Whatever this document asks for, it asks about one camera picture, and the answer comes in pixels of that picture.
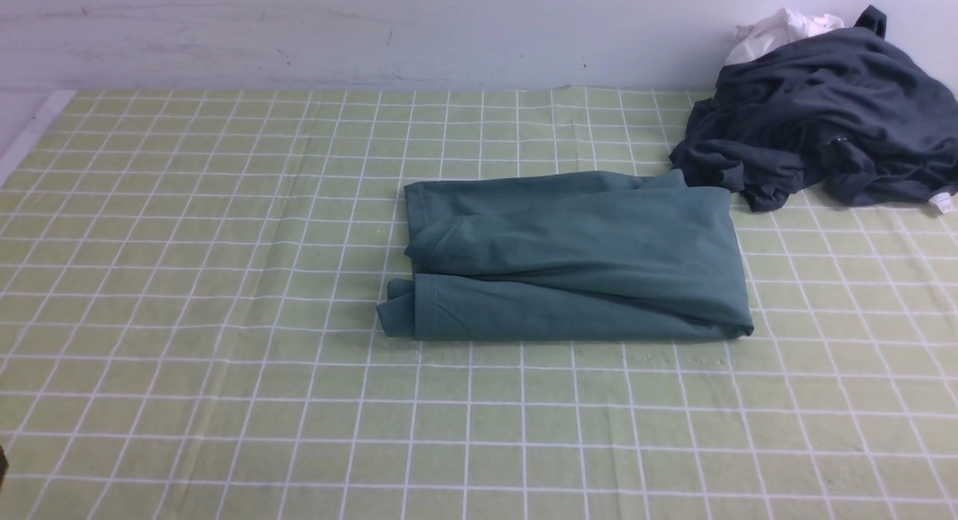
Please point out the white crumpled cloth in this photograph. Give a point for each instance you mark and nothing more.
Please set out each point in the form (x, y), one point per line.
(783, 27)

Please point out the green checkered tablecloth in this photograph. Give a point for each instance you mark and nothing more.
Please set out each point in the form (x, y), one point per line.
(188, 331)

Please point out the green long-sleeve top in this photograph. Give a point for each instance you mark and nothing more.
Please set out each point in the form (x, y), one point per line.
(591, 255)

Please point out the dark grey crumpled garment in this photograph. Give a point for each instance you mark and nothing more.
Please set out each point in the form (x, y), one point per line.
(846, 110)

